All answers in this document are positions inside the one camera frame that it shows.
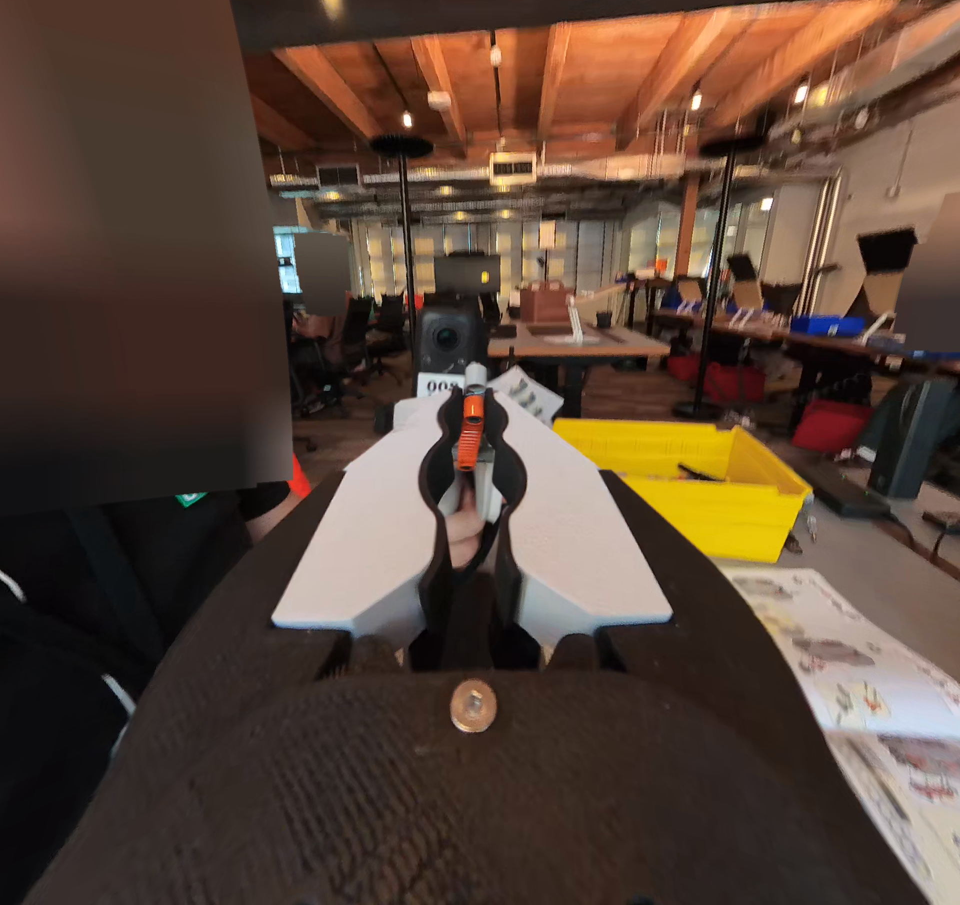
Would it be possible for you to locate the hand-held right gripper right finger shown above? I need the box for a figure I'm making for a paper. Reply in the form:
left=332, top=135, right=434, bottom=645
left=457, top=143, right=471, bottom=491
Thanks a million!
left=487, top=388, right=673, bottom=674

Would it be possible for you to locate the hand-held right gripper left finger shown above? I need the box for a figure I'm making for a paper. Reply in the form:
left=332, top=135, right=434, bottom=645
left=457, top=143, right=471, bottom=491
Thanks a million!
left=271, top=388, right=458, bottom=674

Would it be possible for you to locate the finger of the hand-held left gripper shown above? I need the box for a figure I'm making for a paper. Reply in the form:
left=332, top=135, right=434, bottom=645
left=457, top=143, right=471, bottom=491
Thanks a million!
left=390, top=392, right=445, bottom=436

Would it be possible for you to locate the toy building assembly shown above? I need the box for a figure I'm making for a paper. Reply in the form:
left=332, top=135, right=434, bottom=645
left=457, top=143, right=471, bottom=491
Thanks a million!
left=451, top=361, right=497, bottom=474

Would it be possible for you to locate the yellow plastic bin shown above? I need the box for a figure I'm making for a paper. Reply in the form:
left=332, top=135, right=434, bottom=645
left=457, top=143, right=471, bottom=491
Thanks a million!
left=551, top=418, right=815, bottom=566

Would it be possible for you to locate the person's left hand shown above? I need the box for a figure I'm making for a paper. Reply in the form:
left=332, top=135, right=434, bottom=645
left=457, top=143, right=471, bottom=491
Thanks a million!
left=445, top=488, right=487, bottom=571

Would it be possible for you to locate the black monitor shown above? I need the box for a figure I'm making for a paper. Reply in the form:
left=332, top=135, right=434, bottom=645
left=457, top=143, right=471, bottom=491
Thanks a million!
left=434, top=251, right=502, bottom=296

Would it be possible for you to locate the black office chair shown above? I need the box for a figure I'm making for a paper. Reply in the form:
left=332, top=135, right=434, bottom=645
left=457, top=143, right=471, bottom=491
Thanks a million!
left=340, top=293, right=411, bottom=397

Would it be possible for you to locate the brown box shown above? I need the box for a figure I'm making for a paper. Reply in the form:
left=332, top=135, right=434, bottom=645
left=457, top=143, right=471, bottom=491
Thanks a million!
left=518, top=281, right=575, bottom=325

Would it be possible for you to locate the black floor lamp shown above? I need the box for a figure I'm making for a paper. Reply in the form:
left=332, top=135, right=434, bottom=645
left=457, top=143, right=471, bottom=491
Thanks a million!
left=369, top=132, right=436, bottom=314
left=673, top=132, right=768, bottom=419

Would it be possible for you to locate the wooden table with black legs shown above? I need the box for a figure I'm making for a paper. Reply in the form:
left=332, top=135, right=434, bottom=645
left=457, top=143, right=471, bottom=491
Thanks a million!
left=487, top=317, right=673, bottom=419

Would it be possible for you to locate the ceiling air vent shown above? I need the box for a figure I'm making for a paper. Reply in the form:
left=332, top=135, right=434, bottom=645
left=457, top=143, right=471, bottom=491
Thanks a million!
left=487, top=150, right=539, bottom=185

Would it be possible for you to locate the red bag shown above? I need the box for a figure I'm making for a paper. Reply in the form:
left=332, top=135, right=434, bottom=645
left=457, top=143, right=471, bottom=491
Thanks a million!
left=695, top=360, right=768, bottom=407

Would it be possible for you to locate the black flat device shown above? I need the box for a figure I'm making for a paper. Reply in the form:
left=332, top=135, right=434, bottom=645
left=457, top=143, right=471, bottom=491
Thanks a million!
left=797, top=462, right=895, bottom=522

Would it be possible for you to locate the red bin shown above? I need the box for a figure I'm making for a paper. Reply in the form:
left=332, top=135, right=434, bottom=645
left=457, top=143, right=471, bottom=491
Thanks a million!
left=791, top=397, right=875, bottom=453

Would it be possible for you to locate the open instruction booklet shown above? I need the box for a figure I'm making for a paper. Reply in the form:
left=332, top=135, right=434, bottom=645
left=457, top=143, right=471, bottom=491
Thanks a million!
left=726, top=566, right=960, bottom=905

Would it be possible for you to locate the open cardboard box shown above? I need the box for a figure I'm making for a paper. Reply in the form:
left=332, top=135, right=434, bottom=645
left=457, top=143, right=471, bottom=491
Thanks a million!
left=726, top=252, right=765, bottom=314
left=852, top=225, right=919, bottom=322

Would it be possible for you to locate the long wooden table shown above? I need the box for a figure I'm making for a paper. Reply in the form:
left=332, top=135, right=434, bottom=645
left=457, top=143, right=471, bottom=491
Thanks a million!
left=652, top=312, right=960, bottom=399

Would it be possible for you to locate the blue bin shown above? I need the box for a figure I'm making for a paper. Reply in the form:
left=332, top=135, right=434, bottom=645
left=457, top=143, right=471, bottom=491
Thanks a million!
left=791, top=314, right=870, bottom=338

